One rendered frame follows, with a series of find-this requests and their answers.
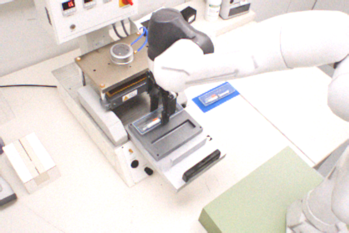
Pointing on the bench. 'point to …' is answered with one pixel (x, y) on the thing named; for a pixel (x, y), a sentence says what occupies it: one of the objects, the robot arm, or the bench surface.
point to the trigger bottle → (212, 10)
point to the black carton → (189, 14)
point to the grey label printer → (234, 8)
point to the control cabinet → (85, 20)
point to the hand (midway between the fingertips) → (159, 111)
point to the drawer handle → (200, 164)
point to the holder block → (168, 134)
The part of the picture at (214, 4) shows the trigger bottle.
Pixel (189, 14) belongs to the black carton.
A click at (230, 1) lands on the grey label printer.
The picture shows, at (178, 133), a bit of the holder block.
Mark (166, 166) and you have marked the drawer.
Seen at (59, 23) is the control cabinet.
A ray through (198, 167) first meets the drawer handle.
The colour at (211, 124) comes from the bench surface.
